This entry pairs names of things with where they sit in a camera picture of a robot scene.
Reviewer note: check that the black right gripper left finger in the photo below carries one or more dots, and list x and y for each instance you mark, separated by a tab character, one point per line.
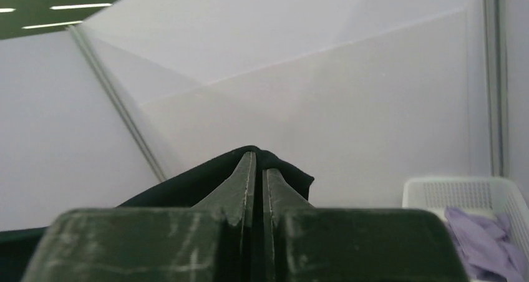
202	243

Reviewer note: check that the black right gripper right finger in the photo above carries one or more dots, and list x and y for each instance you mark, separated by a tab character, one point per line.
305	243

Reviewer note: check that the black t shirt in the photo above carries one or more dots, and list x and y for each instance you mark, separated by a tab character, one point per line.
183	190

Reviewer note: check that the purple crumpled t shirt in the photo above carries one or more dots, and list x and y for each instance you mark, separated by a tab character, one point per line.
485	247

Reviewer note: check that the white plastic basket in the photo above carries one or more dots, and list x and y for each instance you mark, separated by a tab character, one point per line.
475	195

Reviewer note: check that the left aluminium corner post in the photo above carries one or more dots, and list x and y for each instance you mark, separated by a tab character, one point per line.
105	80

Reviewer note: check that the aluminium corner post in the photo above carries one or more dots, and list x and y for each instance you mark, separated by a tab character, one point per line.
494	12
105	80

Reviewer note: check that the right aluminium corner post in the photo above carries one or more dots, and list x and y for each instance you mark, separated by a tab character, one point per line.
494	12

